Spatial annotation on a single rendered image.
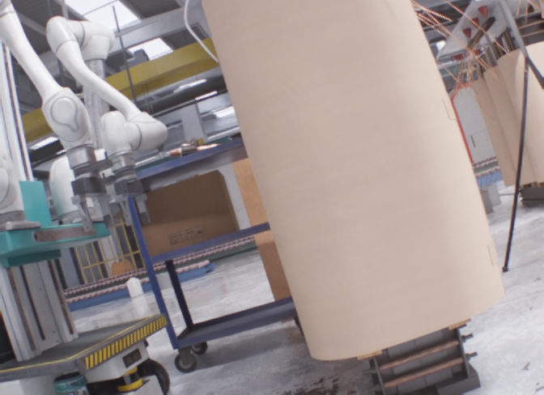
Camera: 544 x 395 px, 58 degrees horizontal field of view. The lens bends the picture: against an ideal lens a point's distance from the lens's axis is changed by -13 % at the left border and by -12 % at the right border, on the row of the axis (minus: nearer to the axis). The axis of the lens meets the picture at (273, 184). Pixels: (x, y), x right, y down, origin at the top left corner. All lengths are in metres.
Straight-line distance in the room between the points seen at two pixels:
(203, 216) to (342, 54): 1.41
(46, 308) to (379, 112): 1.42
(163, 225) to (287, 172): 1.37
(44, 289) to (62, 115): 0.82
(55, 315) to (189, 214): 0.78
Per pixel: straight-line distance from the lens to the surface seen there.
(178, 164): 2.36
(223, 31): 1.23
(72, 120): 1.47
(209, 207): 2.40
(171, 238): 2.42
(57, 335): 2.08
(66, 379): 1.65
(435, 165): 1.13
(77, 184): 1.60
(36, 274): 2.08
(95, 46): 2.27
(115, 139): 1.89
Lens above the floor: 0.52
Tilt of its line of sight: 4 degrees up
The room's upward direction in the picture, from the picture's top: 17 degrees counter-clockwise
